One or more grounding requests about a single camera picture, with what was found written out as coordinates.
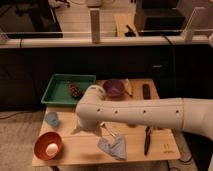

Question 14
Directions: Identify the red bowl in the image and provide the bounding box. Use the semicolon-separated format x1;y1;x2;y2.
34;132;62;161

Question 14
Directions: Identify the green plastic tray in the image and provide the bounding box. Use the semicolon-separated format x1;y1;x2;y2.
41;74;96;107

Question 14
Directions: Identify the blue grey cloth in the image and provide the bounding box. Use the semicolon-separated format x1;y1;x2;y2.
97;135;126;160

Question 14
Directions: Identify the purple bowl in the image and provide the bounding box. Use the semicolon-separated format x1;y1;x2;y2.
103;79;125;97

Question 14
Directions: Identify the white partition rail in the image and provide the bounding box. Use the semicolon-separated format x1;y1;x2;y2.
0;7;213;50

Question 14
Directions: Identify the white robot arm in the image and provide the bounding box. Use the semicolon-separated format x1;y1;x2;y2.
76;85;213;141

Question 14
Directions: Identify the blue paper cup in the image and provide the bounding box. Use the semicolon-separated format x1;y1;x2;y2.
45;112;60;127

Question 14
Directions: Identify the black remote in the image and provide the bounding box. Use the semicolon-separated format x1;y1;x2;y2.
142;84;151;100

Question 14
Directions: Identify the white egg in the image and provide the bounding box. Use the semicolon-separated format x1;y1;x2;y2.
46;143;58;156

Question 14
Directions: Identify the wooden table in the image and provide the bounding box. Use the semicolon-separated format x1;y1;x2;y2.
31;78;181;167

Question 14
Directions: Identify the pine cone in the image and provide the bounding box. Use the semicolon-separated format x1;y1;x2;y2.
69;83;82;98

